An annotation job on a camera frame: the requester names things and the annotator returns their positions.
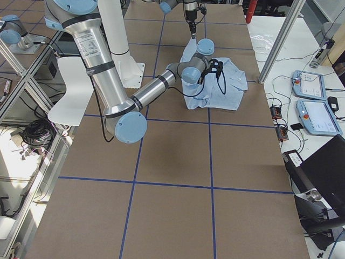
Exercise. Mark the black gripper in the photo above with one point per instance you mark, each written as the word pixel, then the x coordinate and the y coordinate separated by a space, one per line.
pixel 207 69
pixel 190 16

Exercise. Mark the light blue striped button shirt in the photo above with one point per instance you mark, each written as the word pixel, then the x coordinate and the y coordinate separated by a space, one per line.
pixel 225 91

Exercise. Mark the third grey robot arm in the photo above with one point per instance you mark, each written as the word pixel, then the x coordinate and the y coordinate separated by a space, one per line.
pixel 15 35

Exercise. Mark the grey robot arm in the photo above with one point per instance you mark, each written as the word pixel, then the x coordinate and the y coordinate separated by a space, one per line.
pixel 190 9
pixel 98 30

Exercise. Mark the clear plastic bag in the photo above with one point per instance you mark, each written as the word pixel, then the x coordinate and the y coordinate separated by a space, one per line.
pixel 262 42

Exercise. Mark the red fire extinguisher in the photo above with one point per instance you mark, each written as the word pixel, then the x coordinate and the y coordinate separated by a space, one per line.
pixel 251 11

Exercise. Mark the upper orange black adapter box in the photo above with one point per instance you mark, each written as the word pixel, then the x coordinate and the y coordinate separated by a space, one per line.
pixel 275 112

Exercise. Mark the orange black adapter box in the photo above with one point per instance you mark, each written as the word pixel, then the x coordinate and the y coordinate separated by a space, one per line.
pixel 275 112
pixel 281 133

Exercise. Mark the upper blue teach pendant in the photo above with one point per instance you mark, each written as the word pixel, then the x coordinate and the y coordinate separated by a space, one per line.
pixel 308 85

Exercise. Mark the blue teach pendant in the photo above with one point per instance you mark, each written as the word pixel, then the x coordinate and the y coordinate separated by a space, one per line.
pixel 317 118
pixel 308 85

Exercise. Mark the lower orange black adapter box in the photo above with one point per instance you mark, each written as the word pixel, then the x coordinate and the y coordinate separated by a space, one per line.
pixel 281 133

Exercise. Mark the lower blue teach pendant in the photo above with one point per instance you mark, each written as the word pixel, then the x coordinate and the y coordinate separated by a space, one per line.
pixel 317 118

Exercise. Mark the black power adapter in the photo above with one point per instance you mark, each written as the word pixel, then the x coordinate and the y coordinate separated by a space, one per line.
pixel 333 103

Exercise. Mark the white plastic chair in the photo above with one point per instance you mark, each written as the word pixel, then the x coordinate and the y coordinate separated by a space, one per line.
pixel 70 109

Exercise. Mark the black laptop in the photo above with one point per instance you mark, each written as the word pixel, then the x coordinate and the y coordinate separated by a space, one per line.
pixel 323 170

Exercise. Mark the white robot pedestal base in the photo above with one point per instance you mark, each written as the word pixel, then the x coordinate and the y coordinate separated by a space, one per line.
pixel 130 72

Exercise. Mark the aluminium frame post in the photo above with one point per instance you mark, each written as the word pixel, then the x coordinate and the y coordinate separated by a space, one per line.
pixel 281 38

